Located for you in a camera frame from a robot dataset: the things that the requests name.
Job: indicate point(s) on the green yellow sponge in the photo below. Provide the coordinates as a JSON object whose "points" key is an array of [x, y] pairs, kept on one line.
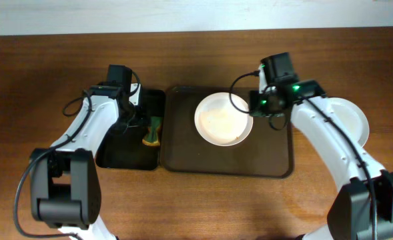
{"points": [[152, 138]]}

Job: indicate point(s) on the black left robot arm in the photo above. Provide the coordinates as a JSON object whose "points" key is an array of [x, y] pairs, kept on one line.
{"points": [[64, 187]]}

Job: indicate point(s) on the small black tray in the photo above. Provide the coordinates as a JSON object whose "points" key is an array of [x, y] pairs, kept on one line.
{"points": [[122, 147]]}

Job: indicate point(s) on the white plate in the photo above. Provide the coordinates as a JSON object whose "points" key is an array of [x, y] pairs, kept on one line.
{"points": [[219, 122], [353, 118]]}

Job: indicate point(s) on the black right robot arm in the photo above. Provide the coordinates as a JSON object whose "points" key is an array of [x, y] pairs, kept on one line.
{"points": [[363, 207]]}

